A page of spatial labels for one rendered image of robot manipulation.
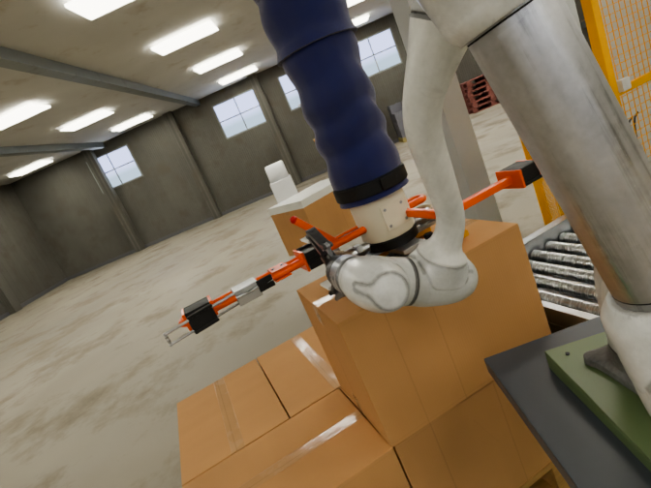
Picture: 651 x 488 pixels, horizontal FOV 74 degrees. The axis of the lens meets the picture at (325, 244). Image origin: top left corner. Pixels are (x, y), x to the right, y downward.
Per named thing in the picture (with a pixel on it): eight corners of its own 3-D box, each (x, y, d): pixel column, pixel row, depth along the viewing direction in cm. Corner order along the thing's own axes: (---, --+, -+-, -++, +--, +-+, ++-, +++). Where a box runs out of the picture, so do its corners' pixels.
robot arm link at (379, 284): (333, 303, 90) (388, 300, 95) (366, 323, 75) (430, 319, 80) (335, 252, 89) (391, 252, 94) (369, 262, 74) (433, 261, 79)
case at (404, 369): (471, 307, 169) (438, 215, 160) (554, 340, 132) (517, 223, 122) (340, 385, 155) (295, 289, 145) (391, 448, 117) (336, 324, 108)
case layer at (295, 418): (417, 344, 236) (391, 280, 227) (580, 438, 143) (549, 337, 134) (216, 471, 203) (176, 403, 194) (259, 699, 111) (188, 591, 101)
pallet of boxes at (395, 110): (433, 127, 1487) (421, 92, 1457) (440, 127, 1405) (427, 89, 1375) (399, 141, 1497) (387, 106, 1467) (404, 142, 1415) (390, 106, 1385)
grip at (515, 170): (521, 176, 121) (516, 160, 120) (547, 175, 113) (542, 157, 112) (500, 189, 119) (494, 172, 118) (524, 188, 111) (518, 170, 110)
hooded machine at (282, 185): (284, 213, 1004) (263, 167, 977) (305, 204, 1001) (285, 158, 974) (282, 218, 941) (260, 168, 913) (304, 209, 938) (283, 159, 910)
